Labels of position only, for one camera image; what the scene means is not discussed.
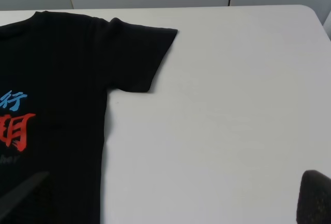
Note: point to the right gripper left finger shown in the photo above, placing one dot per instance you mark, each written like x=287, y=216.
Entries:
x=14, y=196

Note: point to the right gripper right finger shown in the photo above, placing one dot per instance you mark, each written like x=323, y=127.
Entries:
x=314, y=198

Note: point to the black printed t-shirt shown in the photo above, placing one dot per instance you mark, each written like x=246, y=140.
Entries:
x=56, y=71

